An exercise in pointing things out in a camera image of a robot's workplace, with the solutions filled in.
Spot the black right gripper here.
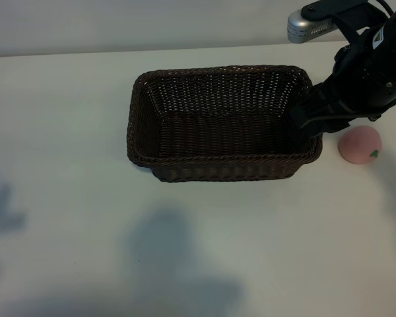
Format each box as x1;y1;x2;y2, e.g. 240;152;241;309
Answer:
290;31;395;139

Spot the pink toy peach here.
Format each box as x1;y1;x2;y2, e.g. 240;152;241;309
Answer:
337;125;383;164

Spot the dark brown wicker basket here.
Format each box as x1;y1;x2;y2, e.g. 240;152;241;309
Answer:
126;64;324;183

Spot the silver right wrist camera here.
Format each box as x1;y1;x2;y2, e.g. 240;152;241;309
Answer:
286;9;338;44

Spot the black right camera bracket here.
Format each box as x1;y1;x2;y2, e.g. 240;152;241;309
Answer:
300;0;393;40

